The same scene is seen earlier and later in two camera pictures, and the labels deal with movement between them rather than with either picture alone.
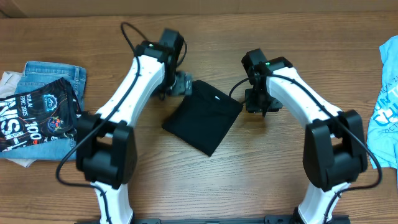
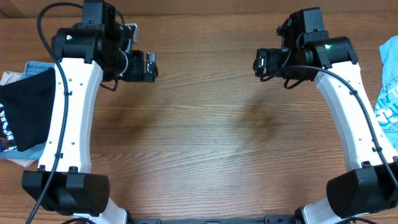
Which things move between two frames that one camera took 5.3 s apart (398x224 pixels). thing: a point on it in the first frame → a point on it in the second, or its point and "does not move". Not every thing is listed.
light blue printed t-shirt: (382, 136) does not move
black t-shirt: (204, 119) → (29, 102)
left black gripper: (184, 85) → (137, 73)
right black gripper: (252, 107) → (273, 56)
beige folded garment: (9, 84) does not move
